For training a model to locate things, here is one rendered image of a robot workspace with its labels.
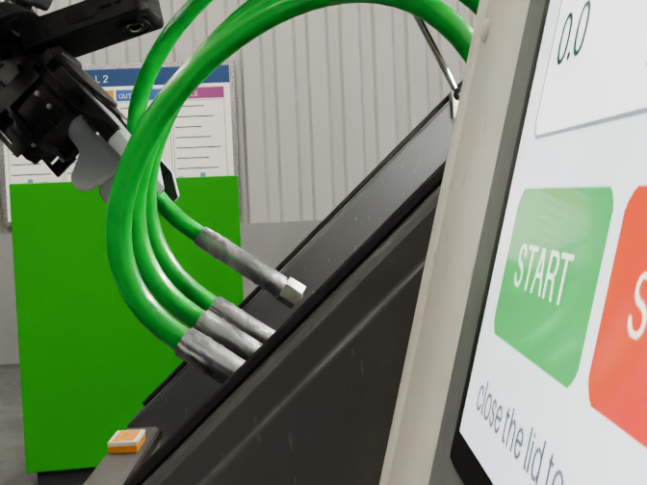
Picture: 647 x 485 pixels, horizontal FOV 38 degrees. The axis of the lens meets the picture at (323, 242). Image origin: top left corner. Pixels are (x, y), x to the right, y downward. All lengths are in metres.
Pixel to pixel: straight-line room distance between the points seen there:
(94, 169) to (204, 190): 3.32
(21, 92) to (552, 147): 0.63
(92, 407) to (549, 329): 4.01
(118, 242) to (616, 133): 0.38
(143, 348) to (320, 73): 3.71
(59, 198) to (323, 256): 3.07
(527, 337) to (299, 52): 7.19
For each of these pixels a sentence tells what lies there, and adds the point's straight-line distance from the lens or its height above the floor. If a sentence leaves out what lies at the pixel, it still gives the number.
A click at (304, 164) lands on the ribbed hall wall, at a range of 7.29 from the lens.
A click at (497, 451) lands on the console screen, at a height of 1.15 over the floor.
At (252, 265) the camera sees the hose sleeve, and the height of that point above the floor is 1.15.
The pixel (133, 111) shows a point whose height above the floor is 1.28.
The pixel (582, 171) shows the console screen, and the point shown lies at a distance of 0.18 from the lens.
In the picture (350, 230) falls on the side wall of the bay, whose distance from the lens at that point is 1.07.
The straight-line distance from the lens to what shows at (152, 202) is 0.68.
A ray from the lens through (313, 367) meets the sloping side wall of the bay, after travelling 0.41.
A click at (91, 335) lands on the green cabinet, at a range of 4.11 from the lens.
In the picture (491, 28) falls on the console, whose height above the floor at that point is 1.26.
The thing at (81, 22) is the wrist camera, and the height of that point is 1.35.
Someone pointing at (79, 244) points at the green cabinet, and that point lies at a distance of 4.08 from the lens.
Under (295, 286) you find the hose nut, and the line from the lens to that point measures 0.75.
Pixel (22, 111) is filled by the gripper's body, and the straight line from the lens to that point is 0.79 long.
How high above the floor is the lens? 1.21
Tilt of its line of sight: 3 degrees down
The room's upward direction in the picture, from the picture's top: 2 degrees counter-clockwise
